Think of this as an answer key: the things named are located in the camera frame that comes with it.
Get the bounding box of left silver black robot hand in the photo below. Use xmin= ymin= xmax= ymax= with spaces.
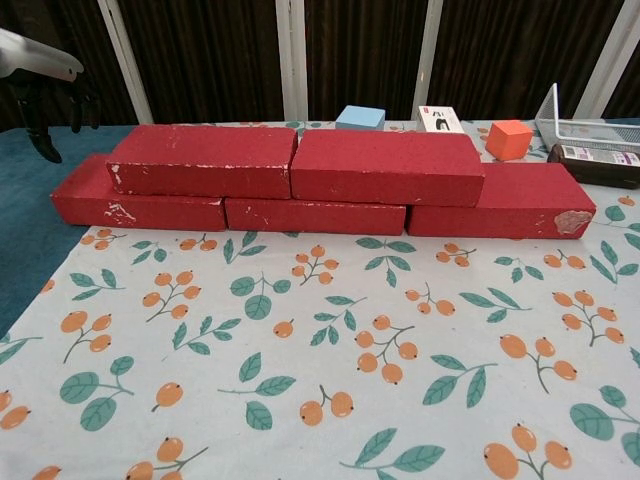
xmin=0 ymin=28 xmax=101 ymax=164

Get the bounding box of red brick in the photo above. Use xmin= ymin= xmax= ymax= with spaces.
xmin=404 ymin=162 xmax=597 ymax=239
xmin=51 ymin=153 xmax=227 ymax=233
xmin=289 ymin=129 xmax=487 ymax=207
xmin=224 ymin=197 xmax=407 ymax=237
xmin=106 ymin=124 xmax=300 ymax=200

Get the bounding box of teal table cover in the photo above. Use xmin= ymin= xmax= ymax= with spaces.
xmin=0 ymin=124 xmax=136 ymax=336

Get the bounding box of light blue cube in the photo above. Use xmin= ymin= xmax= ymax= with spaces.
xmin=335 ymin=105 xmax=387 ymax=132

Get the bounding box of white product box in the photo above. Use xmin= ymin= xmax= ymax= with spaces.
xmin=417 ymin=105 xmax=466 ymax=134

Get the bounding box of floral berry print tablecloth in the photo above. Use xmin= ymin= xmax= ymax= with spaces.
xmin=0 ymin=117 xmax=640 ymax=480

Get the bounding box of orange cube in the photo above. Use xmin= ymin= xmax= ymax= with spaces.
xmin=485 ymin=121 xmax=532 ymax=162

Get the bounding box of brown bottle with label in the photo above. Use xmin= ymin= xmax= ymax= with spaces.
xmin=547 ymin=143 xmax=640 ymax=190

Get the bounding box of white partition frame post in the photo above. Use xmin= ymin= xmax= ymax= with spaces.
xmin=589 ymin=0 xmax=640 ymax=120
xmin=275 ymin=0 xmax=309 ymax=121
xmin=417 ymin=0 xmax=444 ymax=109
xmin=97 ymin=0 xmax=154 ymax=125

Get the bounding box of white wire mesh tray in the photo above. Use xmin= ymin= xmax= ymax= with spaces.
xmin=533 ymin=82 xmax=640 ymax=151

